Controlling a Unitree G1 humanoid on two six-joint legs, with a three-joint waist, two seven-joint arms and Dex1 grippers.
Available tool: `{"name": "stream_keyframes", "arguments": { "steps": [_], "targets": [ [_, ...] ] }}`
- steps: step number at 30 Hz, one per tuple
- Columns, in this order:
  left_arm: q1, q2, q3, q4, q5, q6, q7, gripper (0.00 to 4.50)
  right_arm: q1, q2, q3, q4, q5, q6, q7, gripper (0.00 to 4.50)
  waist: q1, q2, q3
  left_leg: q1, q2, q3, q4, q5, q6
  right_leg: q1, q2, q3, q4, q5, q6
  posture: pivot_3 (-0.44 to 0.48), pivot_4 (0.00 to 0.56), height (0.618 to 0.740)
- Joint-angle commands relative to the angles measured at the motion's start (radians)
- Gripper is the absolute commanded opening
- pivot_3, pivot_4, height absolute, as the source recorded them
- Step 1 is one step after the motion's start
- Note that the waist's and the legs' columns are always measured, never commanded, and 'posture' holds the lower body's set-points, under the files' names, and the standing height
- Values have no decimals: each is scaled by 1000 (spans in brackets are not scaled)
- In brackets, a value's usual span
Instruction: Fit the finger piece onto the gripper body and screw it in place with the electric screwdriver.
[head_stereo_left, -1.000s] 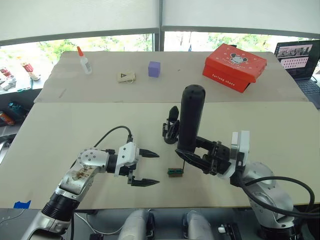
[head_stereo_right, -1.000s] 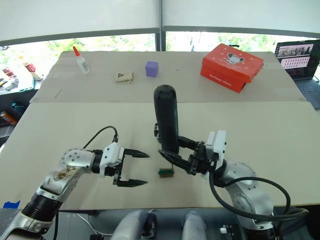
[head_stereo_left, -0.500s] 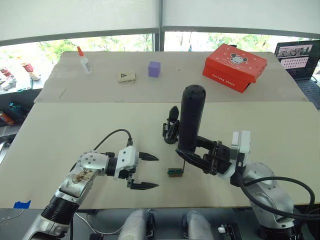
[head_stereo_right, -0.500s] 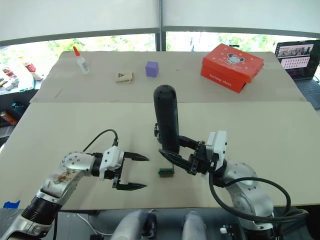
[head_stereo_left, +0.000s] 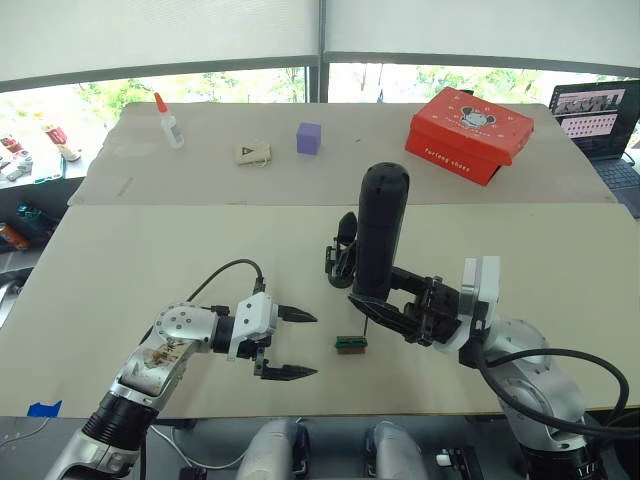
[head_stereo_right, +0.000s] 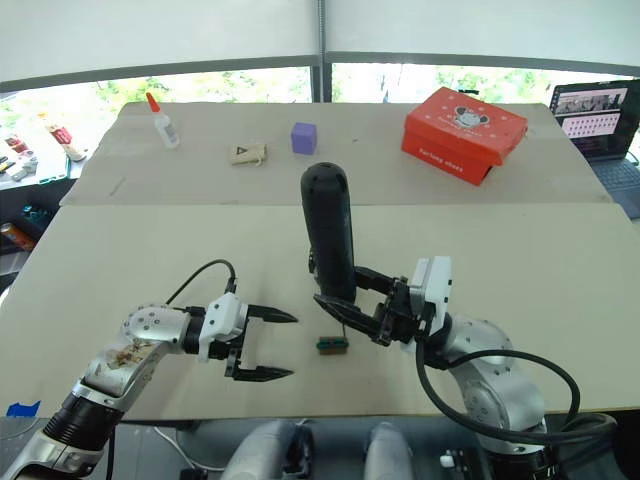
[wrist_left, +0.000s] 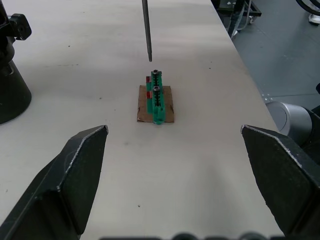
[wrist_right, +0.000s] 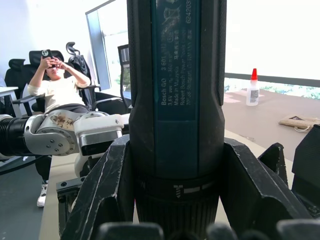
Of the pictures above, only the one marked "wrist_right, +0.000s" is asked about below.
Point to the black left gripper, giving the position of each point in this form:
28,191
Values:
67,192

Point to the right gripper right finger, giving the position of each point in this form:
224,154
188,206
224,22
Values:
252,195

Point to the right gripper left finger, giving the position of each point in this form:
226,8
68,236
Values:
105,185

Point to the black printed gripper body piece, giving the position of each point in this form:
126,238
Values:
307,160

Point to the black blue electric screwdriver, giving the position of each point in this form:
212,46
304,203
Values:
175,100

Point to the black smartphone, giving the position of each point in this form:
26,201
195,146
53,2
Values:
46,53

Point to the black printed finger piece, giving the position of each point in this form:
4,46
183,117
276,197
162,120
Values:
276,160

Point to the person's left hand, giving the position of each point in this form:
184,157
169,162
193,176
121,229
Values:
60,65

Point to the person's right hand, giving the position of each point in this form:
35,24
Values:
47,63

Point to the brown cardboard sheet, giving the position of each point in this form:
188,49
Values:
272,112

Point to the beige cloth pouch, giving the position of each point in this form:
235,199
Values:
297,121

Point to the seated person in white sweater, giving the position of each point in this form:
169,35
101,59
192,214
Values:
62,95

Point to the glue bottle with red cap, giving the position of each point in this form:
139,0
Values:
252,93

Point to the white desk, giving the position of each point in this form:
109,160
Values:
7,90

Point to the black office chair with jacket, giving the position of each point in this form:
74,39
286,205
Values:
78,63

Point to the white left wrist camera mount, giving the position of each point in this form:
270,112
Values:
100,123

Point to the grey window frame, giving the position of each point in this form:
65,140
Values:
275,79

